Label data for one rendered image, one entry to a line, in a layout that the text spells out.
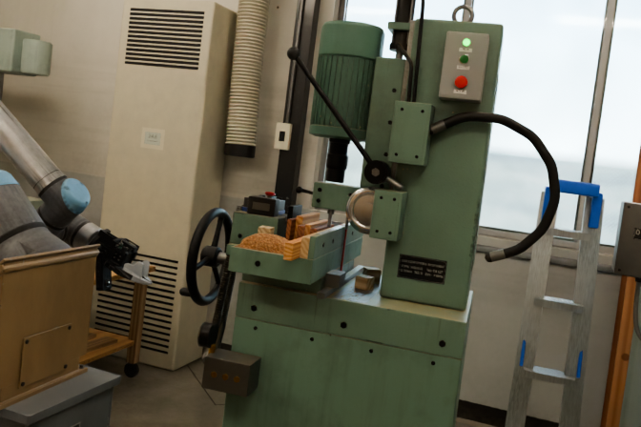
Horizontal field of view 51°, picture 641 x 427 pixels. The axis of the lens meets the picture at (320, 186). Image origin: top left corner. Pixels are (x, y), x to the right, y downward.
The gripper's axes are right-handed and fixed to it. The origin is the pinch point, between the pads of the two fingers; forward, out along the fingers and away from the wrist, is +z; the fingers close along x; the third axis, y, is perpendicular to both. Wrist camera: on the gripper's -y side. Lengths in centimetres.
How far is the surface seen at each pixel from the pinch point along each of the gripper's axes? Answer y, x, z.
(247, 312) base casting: 14.1, -13.8, 34.3
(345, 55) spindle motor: 83, 0, 23
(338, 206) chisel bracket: 46, 5, 39
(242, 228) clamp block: 28.6, 0.4, 18.5
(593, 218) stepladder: 75, 71, 105
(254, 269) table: 27.4, -22.3, 33.1
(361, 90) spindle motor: 77, 2, 31
